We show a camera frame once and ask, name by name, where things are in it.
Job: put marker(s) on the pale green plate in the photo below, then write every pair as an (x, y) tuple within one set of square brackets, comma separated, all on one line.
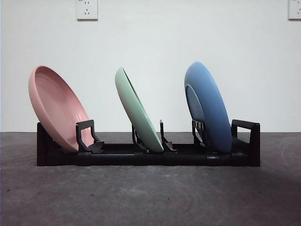
[(135, 110)]

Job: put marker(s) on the blue plate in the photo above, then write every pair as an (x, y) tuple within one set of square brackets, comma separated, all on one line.
[(211, 99)]

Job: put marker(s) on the pink plate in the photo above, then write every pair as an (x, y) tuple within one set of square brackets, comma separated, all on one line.
[(54, 103)]

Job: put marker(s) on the black plastic dish rack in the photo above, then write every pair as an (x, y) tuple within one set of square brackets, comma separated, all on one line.
[(141, 159)]

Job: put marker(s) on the white wall socket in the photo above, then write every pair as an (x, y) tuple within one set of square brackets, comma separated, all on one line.
[(87, 10), (295, 10)]

